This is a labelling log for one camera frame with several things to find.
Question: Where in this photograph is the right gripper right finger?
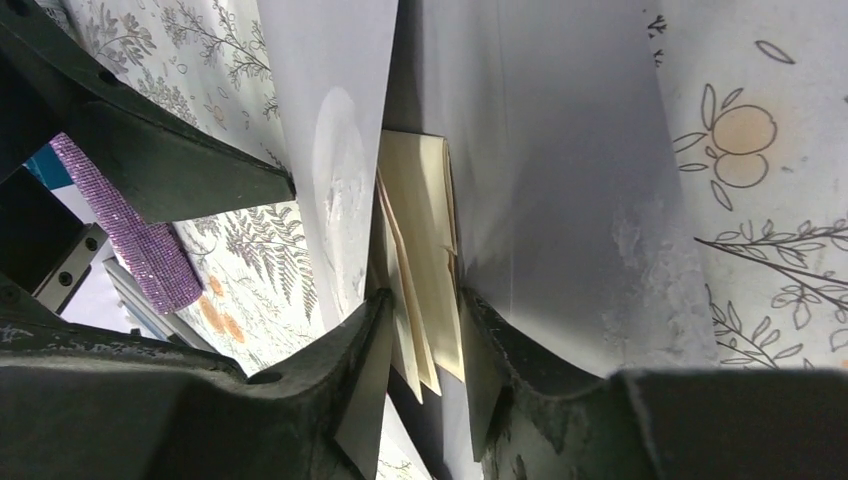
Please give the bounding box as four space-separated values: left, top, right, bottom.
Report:
460 288 847 479

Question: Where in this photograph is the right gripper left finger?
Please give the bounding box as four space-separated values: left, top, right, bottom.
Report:
1 289 392 479

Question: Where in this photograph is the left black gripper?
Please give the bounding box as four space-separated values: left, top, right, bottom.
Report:
1 1 296 315

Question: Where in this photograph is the purple glitter microphone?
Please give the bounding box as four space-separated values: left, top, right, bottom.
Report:
50 133 203 314

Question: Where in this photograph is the floral table mat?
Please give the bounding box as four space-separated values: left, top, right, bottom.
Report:
43 1 847 377

